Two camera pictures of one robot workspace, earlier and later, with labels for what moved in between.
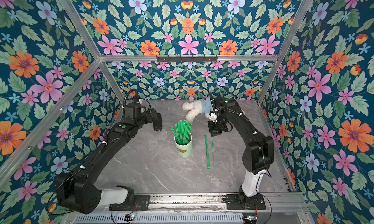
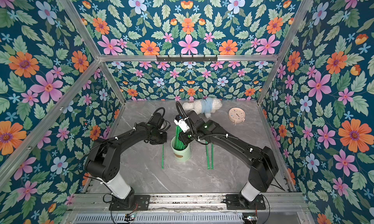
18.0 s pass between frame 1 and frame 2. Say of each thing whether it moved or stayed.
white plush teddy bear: stayed
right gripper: moved
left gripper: moved
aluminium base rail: stayed
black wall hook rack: stayed
